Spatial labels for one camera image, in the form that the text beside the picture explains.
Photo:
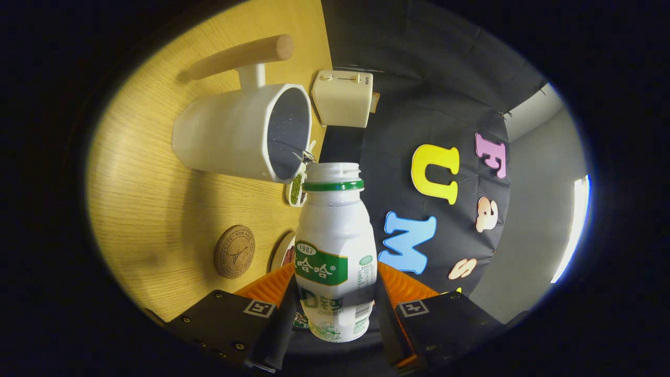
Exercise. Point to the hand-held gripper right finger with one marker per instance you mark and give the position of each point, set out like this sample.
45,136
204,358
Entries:
390,335

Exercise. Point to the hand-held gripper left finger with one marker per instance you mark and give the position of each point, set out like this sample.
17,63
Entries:
280,335

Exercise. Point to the round cork coaster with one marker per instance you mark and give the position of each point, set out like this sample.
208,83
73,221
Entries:
234,252

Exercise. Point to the white juice bottle green label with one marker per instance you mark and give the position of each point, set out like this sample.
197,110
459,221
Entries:
335,230

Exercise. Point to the white round plate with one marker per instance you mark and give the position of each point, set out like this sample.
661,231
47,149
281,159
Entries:
277,256

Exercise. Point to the red-brown meat slice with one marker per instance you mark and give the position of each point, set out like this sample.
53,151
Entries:
289,256

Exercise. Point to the white divided bean dish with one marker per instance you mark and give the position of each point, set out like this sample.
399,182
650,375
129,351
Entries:
296,189

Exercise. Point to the wooden table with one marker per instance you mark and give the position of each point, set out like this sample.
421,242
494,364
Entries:
152,209

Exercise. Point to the toast slice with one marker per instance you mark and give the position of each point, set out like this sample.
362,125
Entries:
375,102

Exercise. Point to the cream toaster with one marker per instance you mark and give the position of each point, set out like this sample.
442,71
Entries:
343,102

